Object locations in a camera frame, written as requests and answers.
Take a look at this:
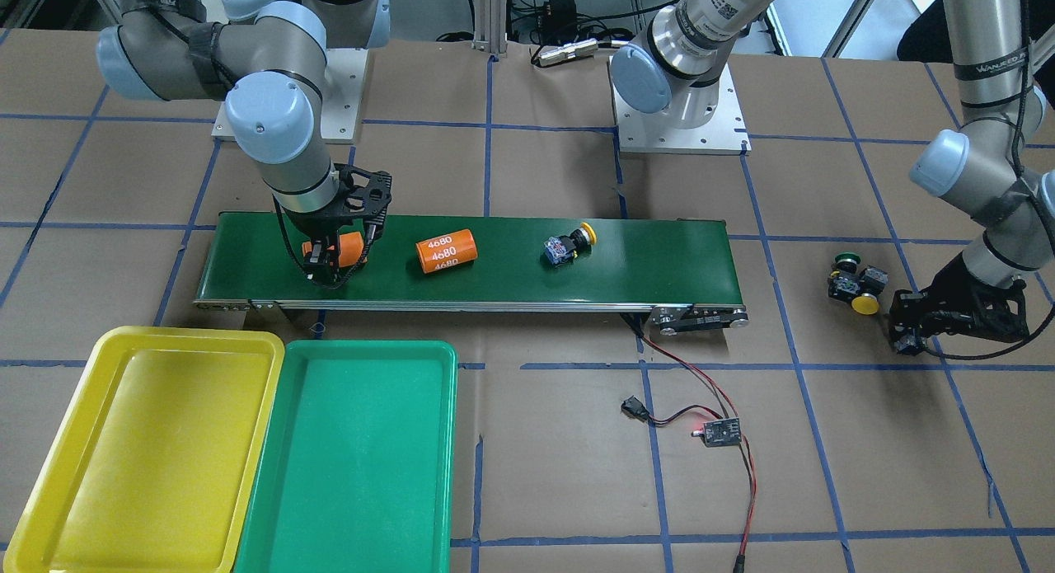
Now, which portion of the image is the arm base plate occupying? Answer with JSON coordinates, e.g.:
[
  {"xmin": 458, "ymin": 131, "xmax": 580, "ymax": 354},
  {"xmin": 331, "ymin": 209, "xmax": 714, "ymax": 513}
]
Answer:
[
  {"xmin": 212, "ymin": 47, "xmax": 369, "ymax": 146},
  {"xmin": 612, "ymin": 66, "xmax": 753, "ymax": 155}
]

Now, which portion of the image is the yellow plastic tray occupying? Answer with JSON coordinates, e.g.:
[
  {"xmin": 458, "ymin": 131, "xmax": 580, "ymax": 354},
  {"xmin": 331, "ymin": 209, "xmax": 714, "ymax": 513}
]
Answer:
[{"xmin": 3, "ymin": 326, "xmax": 285, "ymax": 572}]

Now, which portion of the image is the orange cylinder with 4680 print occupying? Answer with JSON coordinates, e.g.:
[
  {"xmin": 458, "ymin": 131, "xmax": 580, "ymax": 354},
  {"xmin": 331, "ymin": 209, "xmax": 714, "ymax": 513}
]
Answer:
[{"xmin": 415, "ymin": 228, "xmax": 479, "ymax": 274}]

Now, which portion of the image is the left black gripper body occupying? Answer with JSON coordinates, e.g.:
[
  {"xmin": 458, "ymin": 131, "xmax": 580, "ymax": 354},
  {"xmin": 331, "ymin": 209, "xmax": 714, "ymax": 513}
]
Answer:
[{"xmin": 889, "ymin": 255, "xmax": 1029, "ymax": 343}]

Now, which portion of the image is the green conveyor belt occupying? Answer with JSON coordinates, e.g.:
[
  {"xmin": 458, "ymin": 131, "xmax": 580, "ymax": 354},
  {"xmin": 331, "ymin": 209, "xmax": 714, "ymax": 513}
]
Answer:
[{"xmin": 195, "ymin": 212, "xmax": 748, "ymax": 335}]

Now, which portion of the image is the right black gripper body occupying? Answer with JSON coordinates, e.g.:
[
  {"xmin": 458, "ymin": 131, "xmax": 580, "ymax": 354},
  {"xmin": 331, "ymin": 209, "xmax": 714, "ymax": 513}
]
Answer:
[{"xmin": 280, "ymin": 165, "xmax": 392, "ymax": 271}]

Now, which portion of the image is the yellow push button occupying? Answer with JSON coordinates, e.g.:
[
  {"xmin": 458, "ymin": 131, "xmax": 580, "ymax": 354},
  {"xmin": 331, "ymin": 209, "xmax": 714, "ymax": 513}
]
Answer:
[
  {"xmin": 542, "ymin": 221, "xmax": 597, "ymax": 266},
  {"xmin": 828, "ymin": 265, "xmax": 889, "ymax": 316}
]

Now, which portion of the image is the small black controller board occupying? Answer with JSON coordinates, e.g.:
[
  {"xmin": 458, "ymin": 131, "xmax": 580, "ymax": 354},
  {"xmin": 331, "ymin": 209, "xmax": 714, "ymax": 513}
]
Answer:
[{"xmin": 701, "ymin": 416, "xmax": 743, "ymax": 448}]

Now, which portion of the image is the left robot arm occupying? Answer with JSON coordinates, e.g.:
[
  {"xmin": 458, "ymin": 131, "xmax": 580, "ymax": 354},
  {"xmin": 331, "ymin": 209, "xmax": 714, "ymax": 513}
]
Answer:
[{"xmin": 610, "ymin": 0, "xmax": 1053, "ymax": 355}]

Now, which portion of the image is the plain orange cylinder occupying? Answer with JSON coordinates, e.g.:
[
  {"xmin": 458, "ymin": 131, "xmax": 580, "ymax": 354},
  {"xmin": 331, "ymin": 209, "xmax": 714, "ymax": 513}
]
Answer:
[{"xmin": 301, "ymin": 231, "xmax": 363, "ymax": 271}]

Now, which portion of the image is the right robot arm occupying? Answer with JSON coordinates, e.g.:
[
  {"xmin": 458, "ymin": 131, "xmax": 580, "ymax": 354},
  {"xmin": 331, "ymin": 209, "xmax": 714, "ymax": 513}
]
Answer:
[{"xmin": 96, "ymin": 0, "xmax": 391, "ymax": 289}]

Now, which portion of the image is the green push button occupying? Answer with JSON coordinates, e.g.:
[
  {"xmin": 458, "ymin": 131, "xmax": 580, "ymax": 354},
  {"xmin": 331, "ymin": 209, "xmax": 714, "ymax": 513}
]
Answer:
[{"xmin": 828, "ymin": 252, "xmax": 860, "ymax": 284}]

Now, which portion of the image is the aluminium frame post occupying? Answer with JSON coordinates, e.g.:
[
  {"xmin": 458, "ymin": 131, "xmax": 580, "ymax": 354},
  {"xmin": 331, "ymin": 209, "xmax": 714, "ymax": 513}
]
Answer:
[{"xmin": 471, "ymin": 0, "xmax": 509, "ymax": 61}]

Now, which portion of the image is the green plastic tray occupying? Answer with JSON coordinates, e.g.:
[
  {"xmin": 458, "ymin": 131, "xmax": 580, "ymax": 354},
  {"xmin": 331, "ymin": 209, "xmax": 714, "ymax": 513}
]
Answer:
[{"xmin": 234, "ymin": 340, "xmax": 458, "ymax": 572}]

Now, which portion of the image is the black wire connector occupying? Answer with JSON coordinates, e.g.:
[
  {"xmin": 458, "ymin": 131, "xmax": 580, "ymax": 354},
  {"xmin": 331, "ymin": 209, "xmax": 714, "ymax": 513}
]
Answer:
[{"xmin": 621, "ymin": 396, "xmax": 652, "ymax": 423}]

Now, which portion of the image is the red black wire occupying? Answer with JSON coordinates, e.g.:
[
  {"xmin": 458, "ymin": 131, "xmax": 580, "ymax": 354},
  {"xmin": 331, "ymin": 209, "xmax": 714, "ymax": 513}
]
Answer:
[{"xmin": 626, "ymin": 313, "xmax": 757, "ymax": 573}]

